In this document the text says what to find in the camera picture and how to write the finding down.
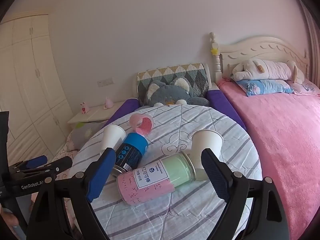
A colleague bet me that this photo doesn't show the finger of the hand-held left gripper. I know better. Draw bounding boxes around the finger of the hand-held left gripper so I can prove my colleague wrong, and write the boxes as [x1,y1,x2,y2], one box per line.
[10,155,48,172]
[15,156,73,180]

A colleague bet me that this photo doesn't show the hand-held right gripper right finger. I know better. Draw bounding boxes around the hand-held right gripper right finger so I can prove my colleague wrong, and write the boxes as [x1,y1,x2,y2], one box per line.
[201,148,290,240]

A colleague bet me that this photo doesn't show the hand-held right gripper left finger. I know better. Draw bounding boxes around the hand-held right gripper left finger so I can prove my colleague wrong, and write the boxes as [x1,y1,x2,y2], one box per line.
[26,147,117,240]

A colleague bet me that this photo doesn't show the white paper cup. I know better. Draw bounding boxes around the white paper cup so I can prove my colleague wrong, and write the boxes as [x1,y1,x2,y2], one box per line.
[99,124,126,155]
[189,129,223,170]

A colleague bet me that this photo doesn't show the pink plastic cup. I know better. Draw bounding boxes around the pink plastic cup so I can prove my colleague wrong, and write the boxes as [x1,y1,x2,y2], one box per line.
[129,113,154,136]

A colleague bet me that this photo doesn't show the person's left hand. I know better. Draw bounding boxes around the person's left hand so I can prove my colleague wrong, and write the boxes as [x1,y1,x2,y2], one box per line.
[0,204,19,228]

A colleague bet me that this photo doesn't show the heart print bed sheet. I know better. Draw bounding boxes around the heart print bed sheet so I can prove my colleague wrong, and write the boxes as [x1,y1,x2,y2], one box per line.
[50,140,80,180]

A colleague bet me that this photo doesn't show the blue spray can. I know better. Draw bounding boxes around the blue spray can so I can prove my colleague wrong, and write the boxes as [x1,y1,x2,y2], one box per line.
[110,132,148,178]

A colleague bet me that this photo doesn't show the grey flower cushion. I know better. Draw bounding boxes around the grey flower cushion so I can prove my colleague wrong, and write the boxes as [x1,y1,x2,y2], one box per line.
[66,121,108,152]

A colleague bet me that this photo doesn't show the pink green labelled jar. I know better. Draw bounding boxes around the pink green labelled jar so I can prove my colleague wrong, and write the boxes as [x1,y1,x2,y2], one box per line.
[117,151,197,207]

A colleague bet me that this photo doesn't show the cream nightstand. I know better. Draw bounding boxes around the cream nightstand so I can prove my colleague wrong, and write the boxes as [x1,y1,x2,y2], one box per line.
[67,101,125,130]

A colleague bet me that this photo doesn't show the purple bed bumper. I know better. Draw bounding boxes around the purple bed bumper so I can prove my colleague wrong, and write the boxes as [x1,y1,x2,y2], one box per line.
[108,98,139,128]
[206,89,247,130]

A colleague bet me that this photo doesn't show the pink fleece blanket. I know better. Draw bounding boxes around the pink fleece blanket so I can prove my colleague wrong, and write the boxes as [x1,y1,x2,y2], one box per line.
[216,79,320,240]

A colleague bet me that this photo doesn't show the cream wardrobe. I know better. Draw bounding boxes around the cream wardrobe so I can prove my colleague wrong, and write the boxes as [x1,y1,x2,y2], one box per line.
[0,14,73,160]

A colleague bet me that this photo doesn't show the grey plush toy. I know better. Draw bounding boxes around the grey plush toy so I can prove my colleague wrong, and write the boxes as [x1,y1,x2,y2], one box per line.
[144,77,210,107]

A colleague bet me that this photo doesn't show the blue cartoon pillow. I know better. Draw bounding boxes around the blue cartoon pillow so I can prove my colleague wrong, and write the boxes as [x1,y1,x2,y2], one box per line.
[235,79,295,97]

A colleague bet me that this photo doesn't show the diamond pattern quilted cushion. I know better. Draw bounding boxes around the diamond pattern quilted cushion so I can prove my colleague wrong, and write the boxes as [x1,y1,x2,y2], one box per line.
[136,62,210,105]

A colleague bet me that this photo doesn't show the white plush dog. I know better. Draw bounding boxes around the white plush dog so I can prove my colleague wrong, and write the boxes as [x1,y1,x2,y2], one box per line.
[232,58,305,84]

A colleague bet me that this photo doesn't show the pink pillow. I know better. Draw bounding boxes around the pink pillow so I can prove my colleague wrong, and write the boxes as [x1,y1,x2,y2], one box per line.
[287,77,320,96]

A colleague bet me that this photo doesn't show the cream wooden headboard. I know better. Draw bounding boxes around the cream wooden headboard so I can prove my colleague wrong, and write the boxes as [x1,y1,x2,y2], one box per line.
[209,32,310,83]

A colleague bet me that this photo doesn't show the pink curtain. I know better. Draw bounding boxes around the pink curtain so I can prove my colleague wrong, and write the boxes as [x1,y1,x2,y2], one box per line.
[297,0,320,80]

